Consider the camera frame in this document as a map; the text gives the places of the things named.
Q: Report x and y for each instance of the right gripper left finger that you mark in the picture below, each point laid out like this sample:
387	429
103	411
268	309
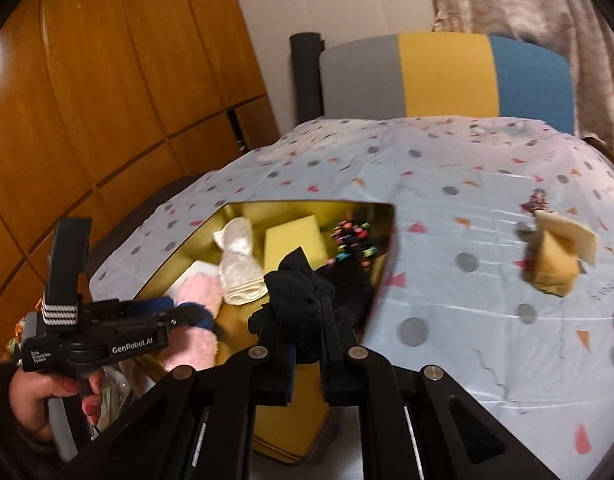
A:
282	360

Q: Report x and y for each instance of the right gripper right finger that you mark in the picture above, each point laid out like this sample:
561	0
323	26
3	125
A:
337	370

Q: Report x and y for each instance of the black scrunchie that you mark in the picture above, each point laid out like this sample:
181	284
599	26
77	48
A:
294	294

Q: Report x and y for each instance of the pink towel with blue band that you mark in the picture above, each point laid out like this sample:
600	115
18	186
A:
197	319

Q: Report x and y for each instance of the white melamine sponge block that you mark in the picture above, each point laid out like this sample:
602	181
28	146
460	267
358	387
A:
197	267

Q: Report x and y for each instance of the tan chamois cloth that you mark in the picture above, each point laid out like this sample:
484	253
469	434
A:
556	265

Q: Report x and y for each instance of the left hand red nails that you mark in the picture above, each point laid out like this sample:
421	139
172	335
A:
28	393

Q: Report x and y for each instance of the white glittery cloth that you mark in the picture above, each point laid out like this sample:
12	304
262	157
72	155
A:
240	274

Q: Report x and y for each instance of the yellow sponge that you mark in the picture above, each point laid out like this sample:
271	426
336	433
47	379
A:
301	233

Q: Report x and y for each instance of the gold metal tray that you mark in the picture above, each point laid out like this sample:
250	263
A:
358	241

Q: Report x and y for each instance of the patterned light blue tablecloth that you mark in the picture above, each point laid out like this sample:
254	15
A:
459	295

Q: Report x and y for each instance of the pink satin scrunchie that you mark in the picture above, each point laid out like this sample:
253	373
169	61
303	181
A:
537	202

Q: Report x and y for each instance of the wooden panel wardrobe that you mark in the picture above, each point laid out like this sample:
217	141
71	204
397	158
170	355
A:
102	104

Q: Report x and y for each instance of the cream waffle cloth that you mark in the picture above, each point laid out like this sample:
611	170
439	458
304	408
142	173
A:
586	241

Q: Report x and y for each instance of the black foam roll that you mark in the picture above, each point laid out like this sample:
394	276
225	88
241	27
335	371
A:
306	48

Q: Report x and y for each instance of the tricolour fabric chair back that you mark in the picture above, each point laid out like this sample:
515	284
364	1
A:
427	74

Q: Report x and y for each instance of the beige patterned curtain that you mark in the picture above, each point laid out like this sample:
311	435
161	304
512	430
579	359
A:
575	29

